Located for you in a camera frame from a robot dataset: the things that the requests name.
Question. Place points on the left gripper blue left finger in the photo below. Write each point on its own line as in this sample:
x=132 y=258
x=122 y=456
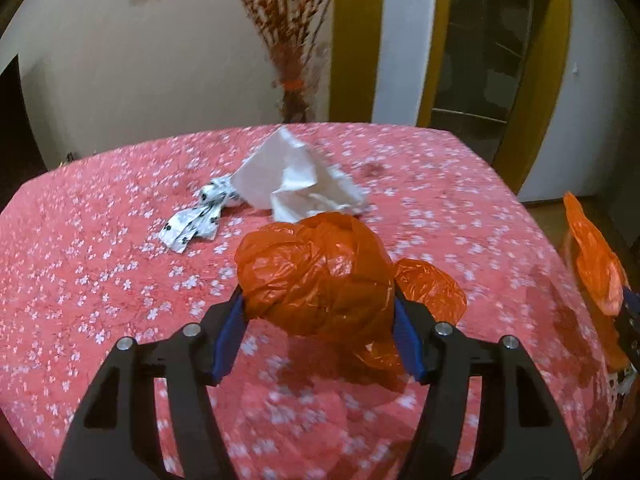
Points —
x=114 y=432

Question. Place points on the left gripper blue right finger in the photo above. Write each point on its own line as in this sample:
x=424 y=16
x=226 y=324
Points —
x=521 y=432

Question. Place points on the white paw print bag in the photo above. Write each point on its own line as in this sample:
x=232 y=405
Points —
x=201 y=220

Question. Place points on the white paper bag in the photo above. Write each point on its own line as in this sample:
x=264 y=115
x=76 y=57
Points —
x=289 y=178

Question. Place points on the orange lined waste basket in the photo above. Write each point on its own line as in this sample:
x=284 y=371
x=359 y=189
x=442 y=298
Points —
x=599 y=276

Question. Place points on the red floral tablecloth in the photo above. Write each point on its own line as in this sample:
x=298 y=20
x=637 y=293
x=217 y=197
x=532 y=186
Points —
x=81 y=266

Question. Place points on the glass sliding door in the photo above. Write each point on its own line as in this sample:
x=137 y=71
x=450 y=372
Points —
x=486 y=45

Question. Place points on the red berry branch vase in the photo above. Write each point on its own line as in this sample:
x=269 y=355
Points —
x=289 y=30

